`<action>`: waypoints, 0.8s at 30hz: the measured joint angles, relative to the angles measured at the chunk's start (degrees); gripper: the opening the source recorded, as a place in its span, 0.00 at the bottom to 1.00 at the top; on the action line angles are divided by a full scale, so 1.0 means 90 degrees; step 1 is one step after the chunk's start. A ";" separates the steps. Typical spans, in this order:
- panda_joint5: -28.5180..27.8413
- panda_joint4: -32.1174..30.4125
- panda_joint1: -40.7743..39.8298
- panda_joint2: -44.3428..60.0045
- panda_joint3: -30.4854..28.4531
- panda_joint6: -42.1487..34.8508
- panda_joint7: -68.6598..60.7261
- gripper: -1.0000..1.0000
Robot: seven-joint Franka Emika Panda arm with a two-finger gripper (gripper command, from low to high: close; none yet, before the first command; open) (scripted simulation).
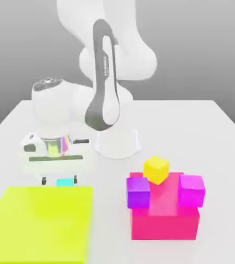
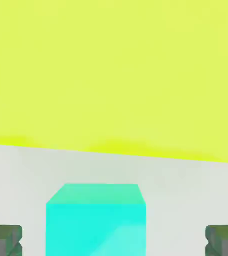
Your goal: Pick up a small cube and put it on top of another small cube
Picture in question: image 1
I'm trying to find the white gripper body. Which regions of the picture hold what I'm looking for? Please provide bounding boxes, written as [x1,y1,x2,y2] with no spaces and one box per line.
[23,153,88,176]

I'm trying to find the small cyan cube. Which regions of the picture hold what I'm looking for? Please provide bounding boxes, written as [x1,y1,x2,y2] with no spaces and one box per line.
[55,178,74,187]

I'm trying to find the small purple cube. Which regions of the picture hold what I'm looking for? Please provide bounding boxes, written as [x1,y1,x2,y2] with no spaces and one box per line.
[126,176,151,210]

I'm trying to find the small yellow cube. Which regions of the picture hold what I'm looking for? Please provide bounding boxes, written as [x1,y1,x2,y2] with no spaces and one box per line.
[143,155,170,186]

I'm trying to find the small magenta cube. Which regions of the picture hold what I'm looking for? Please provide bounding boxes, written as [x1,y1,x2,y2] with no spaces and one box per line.
[178,174,206,208]

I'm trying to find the large yellow-green box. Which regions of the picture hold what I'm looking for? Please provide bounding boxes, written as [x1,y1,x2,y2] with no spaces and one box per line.
[0,186,94,264]

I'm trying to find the large pink box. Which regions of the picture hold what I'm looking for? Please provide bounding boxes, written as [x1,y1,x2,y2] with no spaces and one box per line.
[129,172,200,241]

